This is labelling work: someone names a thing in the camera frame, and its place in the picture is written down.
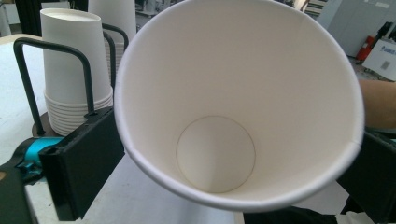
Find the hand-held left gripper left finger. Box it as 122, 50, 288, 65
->
13, 106, 125, 222

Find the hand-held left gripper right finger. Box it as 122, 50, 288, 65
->
336, 130, 396, 224

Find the short stack of paper cups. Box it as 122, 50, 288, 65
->
40, 7, 114, 137

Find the black wire cup holder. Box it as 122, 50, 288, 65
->
13, 22, 130, 138

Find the tall stack of paper cups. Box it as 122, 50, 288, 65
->
88, 0, 138, 74

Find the single white paper cup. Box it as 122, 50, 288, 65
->
113, 0, 365, 213

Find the white sign board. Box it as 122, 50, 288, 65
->
361, 38, 396, 82

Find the red fire extinguisher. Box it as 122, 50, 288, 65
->
356, 35, 376, 63

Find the wooden table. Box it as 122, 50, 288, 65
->
0, 33, 43, 46

